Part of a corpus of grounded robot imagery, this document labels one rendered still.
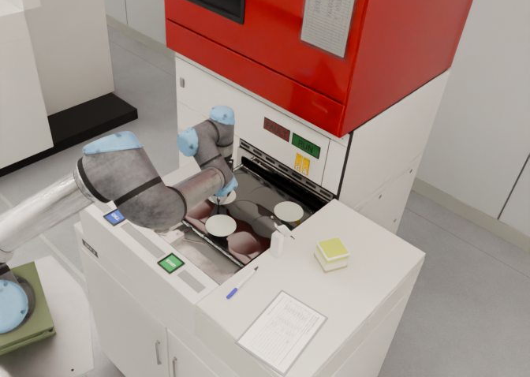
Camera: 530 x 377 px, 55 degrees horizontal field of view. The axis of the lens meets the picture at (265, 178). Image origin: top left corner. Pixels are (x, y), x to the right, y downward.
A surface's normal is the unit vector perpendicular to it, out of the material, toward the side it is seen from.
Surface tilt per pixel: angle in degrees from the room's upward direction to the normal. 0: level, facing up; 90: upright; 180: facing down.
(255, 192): 0
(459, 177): 90
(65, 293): 0
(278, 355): 0
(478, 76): 90
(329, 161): 90
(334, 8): 90
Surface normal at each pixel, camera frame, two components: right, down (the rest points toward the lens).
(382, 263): 0.07, -0.78
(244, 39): -0.67, 0.42
